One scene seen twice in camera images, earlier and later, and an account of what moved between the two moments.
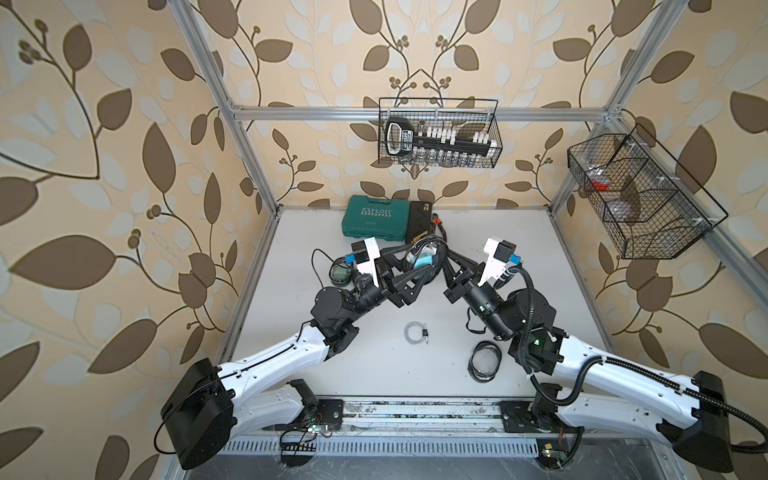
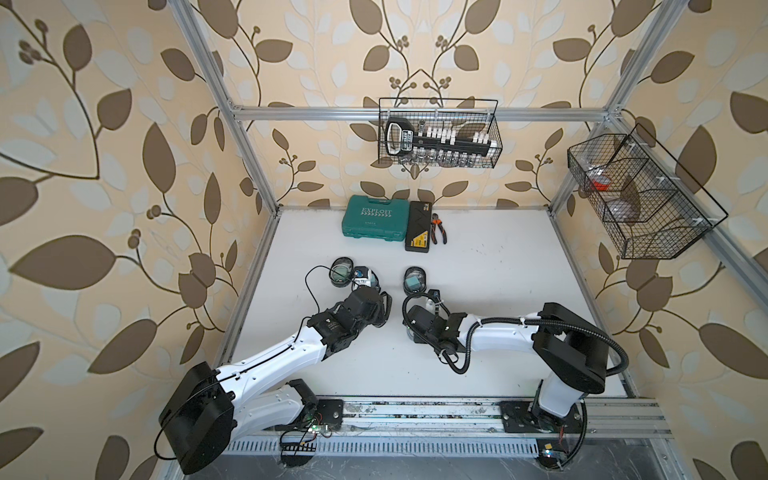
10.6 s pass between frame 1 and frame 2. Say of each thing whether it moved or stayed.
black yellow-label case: stayed
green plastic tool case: stayed
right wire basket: stayed
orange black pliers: stayed
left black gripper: moved
